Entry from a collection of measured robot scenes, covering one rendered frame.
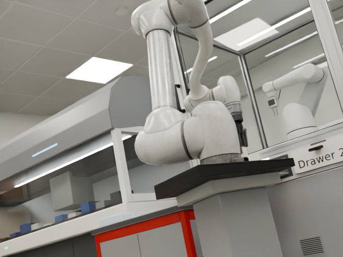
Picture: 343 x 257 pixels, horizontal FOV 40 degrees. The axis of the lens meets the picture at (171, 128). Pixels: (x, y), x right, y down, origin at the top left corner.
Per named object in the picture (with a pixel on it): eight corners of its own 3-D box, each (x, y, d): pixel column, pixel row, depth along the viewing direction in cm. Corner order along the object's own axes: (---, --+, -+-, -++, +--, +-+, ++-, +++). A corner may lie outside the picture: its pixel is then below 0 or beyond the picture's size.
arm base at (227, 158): (228, 166, 156) (225, 150, 157) (188, 179, 173) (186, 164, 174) (266, 164, 167) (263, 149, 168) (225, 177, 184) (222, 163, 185)
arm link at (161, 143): (184, 152, 168) (129, 164, 175) (199, 165, 182) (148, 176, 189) (168, -15, 200) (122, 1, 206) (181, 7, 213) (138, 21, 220)
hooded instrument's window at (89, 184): (124, 202, 274) (112, 129, 286) (-25, 251, 381) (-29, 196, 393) (230, 196, 361) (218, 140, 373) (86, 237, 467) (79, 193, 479)
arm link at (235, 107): (219, 106, 236) (222, 118, 235) (234, 100, 231) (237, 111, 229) (229, 109, 243) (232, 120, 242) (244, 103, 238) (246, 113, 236)
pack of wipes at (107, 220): (133, 221, 237) (131, 212, 238) (122, 221, 229) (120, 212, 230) (110, 226, 244) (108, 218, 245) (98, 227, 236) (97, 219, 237)
